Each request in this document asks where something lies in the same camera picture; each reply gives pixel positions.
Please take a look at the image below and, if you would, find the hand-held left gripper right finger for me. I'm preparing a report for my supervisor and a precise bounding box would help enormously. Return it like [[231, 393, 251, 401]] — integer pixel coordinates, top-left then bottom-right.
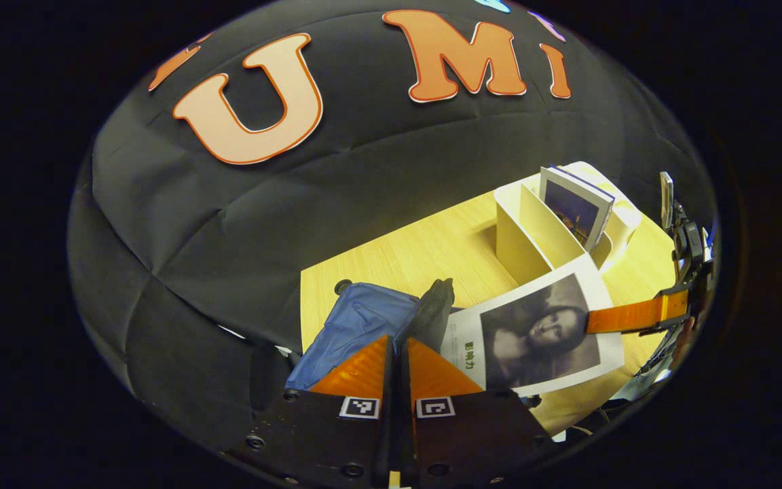
[[401, 338, 556, 489]]

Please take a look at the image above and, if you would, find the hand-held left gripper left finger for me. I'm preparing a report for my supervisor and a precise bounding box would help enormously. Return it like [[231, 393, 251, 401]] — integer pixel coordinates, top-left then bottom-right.
[[225, 334, 396, 489]]

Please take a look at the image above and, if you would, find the white portrait cover book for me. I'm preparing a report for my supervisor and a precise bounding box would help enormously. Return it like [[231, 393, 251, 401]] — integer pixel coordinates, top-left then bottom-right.
[[439, 255, 627, 397]]

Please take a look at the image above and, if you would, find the blue schoolbag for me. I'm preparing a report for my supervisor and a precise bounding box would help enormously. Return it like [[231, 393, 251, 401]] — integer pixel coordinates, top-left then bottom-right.
[[285, 278, 457, 392]]

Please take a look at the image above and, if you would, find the blue cover book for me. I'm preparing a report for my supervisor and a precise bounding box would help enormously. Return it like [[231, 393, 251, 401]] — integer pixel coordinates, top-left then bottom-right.
[[538, 165, 616, 253]]

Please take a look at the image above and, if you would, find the white bookshelf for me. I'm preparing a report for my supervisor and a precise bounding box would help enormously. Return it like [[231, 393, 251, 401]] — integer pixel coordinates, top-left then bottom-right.
[[494, 160, 644, 287]]

